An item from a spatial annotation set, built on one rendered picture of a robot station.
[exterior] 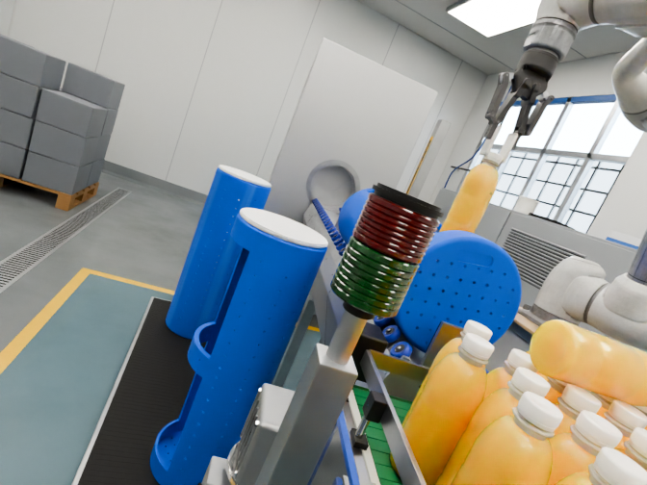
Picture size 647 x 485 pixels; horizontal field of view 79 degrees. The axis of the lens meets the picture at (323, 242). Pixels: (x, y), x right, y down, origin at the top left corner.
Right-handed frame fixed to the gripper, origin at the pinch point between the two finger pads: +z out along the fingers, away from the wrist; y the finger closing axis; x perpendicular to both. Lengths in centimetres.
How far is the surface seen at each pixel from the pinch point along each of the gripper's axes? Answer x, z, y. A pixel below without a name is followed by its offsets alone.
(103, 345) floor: -99, 144, 92
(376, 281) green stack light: 58, 25, 35
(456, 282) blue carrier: 12.1, 31.0, 1.1
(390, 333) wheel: 10.7, 47.1, 9.1
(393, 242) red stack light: 58, 22, 35
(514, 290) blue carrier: 12.1, 28.0, -12.1
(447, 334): 18.0, 40.6, 1.3
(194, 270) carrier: -104, 93, 63
